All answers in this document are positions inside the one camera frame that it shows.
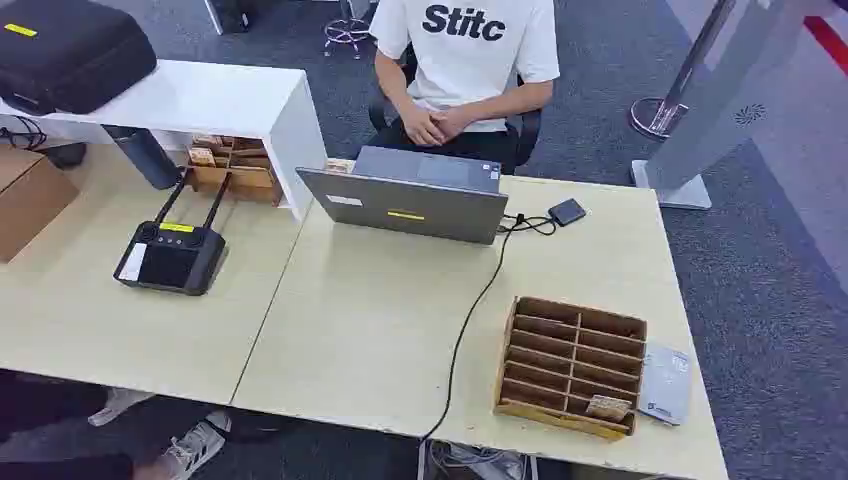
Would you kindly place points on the black remote controller with antennas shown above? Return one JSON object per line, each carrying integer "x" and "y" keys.
{"x": 169, "y": 262}

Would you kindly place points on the grey kiosk stand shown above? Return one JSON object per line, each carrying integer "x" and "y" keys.
{"x": 722, "y": 99}

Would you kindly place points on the small black device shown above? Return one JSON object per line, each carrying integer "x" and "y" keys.
{"x": 66, "y": 156}

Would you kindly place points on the black external drive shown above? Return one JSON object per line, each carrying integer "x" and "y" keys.
{"x": 567, "y": 212}

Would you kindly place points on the wooden card box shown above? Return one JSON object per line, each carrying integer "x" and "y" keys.
{"x": 530, "y": 407}

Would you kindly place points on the brown card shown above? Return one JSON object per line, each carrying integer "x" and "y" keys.
{"x": 608, "y": 407}

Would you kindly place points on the cardboard box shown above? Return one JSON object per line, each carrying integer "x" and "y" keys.
{"x": 30, "y": 199}

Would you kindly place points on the grey flat pouch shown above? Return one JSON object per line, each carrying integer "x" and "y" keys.
{"x": 666, "y": 384}

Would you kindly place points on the dark grey bottle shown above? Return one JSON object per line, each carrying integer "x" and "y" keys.
{"x": 149, "y": 159}

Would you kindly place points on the white desk shelf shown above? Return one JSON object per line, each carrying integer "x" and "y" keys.
{"x": 212, "y": 96}

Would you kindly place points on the black carrying case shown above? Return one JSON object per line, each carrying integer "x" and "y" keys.
{"x": 66, "y": 56}

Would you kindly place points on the wooden box with cards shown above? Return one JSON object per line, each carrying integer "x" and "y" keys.
{"x": 245, "y": 175}

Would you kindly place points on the person with white sneakers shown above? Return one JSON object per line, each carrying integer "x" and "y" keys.
{"x": 40, "y": 411}

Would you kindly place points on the grey laptop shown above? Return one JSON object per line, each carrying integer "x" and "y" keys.
{"x": 411, "y": 208}

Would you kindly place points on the chrome stool base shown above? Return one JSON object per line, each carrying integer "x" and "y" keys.
{"x": 348, "y": 30}

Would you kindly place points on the seated person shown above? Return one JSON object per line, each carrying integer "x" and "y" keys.
{"x": 464, "y": 66}

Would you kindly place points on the chrome stanchion post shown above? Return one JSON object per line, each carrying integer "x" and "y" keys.
{"x": 689, "y": 66}

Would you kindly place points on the stack of brown cards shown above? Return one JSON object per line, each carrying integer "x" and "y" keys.
{"x": 340, "y": 166}

